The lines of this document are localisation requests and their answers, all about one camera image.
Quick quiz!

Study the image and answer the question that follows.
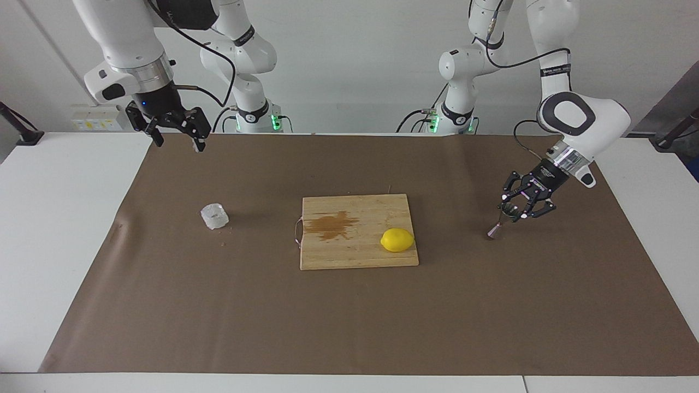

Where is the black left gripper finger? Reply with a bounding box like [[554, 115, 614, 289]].
[[516, 191, 558, 221], [499, 170, 533, 215]]

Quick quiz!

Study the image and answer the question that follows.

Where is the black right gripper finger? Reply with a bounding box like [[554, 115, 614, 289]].
[[172, 106, 212, 152], [125, 101, 164, 147]]

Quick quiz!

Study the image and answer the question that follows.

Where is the steel double jigger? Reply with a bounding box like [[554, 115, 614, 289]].
[[488, 205, 519, 241]]

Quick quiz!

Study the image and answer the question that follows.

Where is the small clear textured cup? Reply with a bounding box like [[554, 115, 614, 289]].
[[200, 203, 229, 230]]

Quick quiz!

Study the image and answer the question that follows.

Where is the yellow lemon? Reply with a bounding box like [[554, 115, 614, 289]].
[[381, 228, 416, 253]]

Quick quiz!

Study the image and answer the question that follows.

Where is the wooden cutting board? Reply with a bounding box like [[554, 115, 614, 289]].
[[300, 194, 420, 271]]

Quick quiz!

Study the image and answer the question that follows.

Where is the brown paper table mat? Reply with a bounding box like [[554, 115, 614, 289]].
[[38, 133, 699, 376]]

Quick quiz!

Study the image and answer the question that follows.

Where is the black right base cable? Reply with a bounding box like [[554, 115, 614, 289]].
[[212, 105, 294, 134]]

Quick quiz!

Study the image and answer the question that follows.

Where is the black base cable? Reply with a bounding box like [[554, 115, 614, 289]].
[[212, 105, 294, 134], [396, 82, 481, 134]]

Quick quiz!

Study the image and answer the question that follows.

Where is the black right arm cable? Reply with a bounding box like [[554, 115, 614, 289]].
[[146, 0, 239, 108]]

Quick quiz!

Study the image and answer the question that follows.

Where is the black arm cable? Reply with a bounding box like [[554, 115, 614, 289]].
[[146, 0, 239, 108], [483, 0, 571, 164]]

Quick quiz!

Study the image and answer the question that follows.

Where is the white wall socket box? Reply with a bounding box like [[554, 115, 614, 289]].
[[71, 105, 125, 132]]

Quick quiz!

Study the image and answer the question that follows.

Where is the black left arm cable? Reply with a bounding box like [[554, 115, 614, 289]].
[[483, 0, 571, 164]]

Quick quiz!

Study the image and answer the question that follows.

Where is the black left base cable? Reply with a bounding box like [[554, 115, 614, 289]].
[[396, 82, 481, 134]]

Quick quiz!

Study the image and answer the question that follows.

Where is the black clamp mount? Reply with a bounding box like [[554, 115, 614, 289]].
[[650, 106, 699, 152], [0, 101, 44, 146]]

